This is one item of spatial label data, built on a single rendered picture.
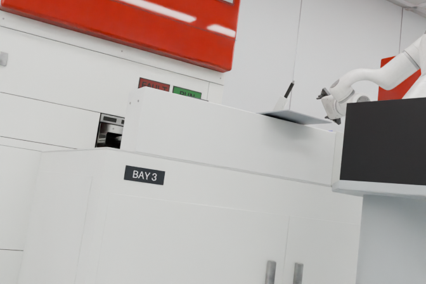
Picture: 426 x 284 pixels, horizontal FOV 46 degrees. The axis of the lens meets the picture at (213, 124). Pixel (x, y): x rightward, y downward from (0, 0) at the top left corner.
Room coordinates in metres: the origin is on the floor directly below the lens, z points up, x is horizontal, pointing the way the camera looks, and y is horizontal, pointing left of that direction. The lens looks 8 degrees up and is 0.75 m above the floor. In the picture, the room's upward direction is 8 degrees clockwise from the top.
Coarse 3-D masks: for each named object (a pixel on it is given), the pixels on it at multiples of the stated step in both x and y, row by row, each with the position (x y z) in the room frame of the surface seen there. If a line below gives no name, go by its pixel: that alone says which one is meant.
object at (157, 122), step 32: (160, 96) 1.05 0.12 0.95; (128, 128) 1.08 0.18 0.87; (160, 128) 1.06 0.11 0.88; (192, 128) 1.09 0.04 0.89; (224, 128) 1.13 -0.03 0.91; (256, 128) 1.18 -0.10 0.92; (288, 128) 1.22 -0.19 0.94; (192, 160) 1.10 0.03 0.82; (224, 160) 1.14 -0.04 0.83; (256, 160) 1.18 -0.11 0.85; (288, 160) 1.23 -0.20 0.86; (320, 160) 1.28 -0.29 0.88
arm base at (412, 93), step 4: (424, 76) 1.17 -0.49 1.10; (420, 80) 1.17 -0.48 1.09; (424, 80) 1.15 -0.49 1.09; (416, 84) 1.16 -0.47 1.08; (420, 84) 1.15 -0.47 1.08; (424, 84) 1.14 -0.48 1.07; (412, 88) 1.16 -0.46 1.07; (416, 88) 1.14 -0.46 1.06; (420, 88) 1.13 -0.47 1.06; (424, 88) 1.13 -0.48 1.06; (408, 92) 1.16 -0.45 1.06; (412, 92) 1.14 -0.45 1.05; (416, 92) 1.13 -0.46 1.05; (420, 92) 1.12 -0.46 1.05; (424, 92) 1.12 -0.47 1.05; (404, 96) 1.15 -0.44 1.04; (408, 96) 1.13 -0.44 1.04; (412, 96) 1.12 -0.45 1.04; (416, 96) 1.11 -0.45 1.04; (420, 96) 1.11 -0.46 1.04; (424, 96) 1.10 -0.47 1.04
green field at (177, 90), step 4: (176, 88) 1.75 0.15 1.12; (180, 88) 1.76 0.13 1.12; (176, 92) 1.75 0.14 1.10; (180, 92) 1.76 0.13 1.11; (184, 92) 1.77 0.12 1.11; (188, 92) 1.78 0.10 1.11; (192, 92) 1.78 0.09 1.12; (196, 92) 1.79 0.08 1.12; (192, 96) 1.78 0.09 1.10; (196, 96) 1.79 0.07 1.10
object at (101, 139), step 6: (102, 126) 1.62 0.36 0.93; (108, 126) 1.63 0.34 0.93; (114, 126) 1.64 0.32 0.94; (120, 126) 1.65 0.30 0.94; (102, 132) 1.62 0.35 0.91; (114, 132) 1.64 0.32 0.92; (120, 132) 1.65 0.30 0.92; (102, 138) 1.62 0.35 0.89; (96, 144) 1.62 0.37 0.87; (102, 144) 1.63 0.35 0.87
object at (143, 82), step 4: (140, 80) 1.68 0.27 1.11; (144, 80) 1.69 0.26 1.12; (140, 84) 1.68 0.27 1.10; (144, 84) 1.69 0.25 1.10; (148, 84) 1.70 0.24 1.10; (152, 84) 1.70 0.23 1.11; (156, 84) 1.71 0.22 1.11; (160, 84) 1.72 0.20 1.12; (164, 84) 1.73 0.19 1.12; (156, 88) 1.71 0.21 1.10; (160, 88) 1.72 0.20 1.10; (164, 88) 1.73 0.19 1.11; (168, 88) 1.74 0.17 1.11
